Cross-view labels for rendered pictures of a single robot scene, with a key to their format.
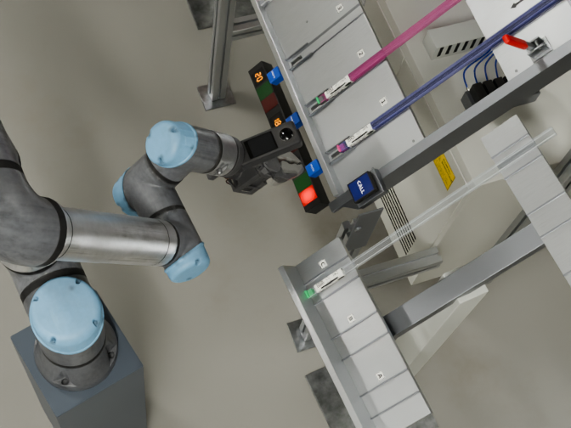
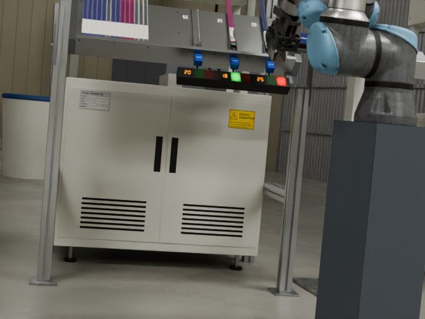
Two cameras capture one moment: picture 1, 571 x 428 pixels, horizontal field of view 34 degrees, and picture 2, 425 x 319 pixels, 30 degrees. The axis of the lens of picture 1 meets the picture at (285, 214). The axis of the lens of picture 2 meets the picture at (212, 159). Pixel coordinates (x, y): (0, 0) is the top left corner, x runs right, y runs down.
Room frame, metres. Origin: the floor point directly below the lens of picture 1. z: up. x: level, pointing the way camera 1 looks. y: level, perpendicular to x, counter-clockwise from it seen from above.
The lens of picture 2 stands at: (0.08, 2.23, 0.53)
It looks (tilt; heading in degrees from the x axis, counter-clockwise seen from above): 3 degrees down; 293
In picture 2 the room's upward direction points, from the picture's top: 5 degrees clockwise
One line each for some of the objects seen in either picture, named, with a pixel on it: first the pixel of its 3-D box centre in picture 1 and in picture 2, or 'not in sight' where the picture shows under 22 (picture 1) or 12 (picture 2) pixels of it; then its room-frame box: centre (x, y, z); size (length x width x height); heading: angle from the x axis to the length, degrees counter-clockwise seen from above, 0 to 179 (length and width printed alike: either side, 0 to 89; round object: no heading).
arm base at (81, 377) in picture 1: (74, 342); (386, 103); (0.47, 0.31, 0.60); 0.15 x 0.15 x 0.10
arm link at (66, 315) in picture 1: (67, 318); (389, 54); (0.47, 0.31, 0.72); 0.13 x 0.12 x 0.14; 41
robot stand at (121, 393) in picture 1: (87, 390); (374, 237); (0.47, 0.31, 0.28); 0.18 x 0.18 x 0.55; 48
